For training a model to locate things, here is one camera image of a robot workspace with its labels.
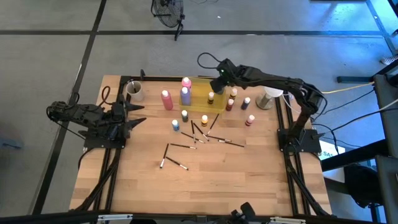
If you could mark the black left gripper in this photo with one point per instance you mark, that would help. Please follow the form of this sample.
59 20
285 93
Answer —
119 121

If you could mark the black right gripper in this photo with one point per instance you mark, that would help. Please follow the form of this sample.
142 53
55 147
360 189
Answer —
224 77

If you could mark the tall grey paint bottle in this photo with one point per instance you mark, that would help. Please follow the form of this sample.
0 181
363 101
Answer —
220 91

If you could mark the small ochre paint bottle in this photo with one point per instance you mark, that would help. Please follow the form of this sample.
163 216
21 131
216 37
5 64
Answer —
211 95

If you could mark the small red paint bottle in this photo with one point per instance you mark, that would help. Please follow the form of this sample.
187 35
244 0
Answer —
229 102

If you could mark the small dark blue paint bottle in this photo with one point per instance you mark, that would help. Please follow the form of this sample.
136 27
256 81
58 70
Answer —
245 103

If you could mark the tall pink paint bottle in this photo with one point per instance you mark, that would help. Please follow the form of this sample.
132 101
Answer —
186 81

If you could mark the tall lavender paint bottle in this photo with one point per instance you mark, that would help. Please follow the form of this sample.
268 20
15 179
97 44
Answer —
185 96

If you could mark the small pink paint bottle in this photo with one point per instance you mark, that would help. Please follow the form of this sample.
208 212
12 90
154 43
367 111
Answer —
250 118

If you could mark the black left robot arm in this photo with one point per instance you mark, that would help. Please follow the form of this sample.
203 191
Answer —
77 113

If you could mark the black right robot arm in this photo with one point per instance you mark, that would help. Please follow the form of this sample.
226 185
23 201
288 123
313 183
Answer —
280 81

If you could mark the tall red paint bottle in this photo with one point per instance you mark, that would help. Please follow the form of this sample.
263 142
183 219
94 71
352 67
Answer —
167 101

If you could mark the small cyan paint bottle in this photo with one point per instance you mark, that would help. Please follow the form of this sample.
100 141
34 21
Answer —
175 125

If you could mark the small green paint bottle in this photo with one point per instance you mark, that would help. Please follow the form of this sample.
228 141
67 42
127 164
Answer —
185 115

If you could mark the white cup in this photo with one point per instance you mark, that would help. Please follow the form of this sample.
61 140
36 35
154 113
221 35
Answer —
140 96

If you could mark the yellow translucent plastic bin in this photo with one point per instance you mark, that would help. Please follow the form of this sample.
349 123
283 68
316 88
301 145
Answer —
199 102

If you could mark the black table clamp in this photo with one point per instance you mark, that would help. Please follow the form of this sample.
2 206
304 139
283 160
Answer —
142 74

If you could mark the white dome-top metal stand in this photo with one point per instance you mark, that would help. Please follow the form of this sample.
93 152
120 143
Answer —
267 99

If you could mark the black floor fan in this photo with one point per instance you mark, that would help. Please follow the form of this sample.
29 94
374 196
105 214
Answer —
168 12

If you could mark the white printed sign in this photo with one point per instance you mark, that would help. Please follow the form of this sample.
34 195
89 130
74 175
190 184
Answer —
329 152

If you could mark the person's shoe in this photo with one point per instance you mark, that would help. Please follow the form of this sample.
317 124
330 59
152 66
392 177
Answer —
390 60

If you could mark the black chair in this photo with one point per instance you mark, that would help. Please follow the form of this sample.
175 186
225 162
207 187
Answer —
362 183

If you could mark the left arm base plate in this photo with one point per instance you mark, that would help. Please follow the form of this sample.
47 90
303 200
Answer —
102 144

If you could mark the black aluminium table frame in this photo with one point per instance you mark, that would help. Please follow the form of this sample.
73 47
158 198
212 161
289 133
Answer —
161 79

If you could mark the silver metal bracket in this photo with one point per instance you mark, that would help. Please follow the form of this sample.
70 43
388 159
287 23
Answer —
287 220
115 217

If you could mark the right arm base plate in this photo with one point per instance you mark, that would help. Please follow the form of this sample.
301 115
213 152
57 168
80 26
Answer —
311 141

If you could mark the black desk frame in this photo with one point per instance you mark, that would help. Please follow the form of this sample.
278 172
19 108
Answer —
385 93

